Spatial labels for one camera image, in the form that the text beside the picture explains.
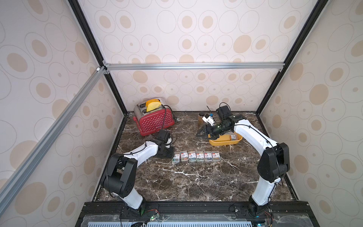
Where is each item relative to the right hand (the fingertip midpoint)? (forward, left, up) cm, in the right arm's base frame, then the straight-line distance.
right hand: (198, 139), depth 81 cm
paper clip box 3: (-2, -2, -17) cm, 17 cm away
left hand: (-3, +14, -13) cm, 20 cm away
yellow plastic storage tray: (+13, -22, -16) cm, 30 cm away
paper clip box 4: (-2, -7, -17) cm, 18 cm away
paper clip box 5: (-1, -12, -17) cm, 21 cm away
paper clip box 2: (-2, +8, -16) cm, 18 cm away
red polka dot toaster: (+17, +31, -5) cm, 35 cm away
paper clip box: (-4, +13, -16) cm, 21 cm away
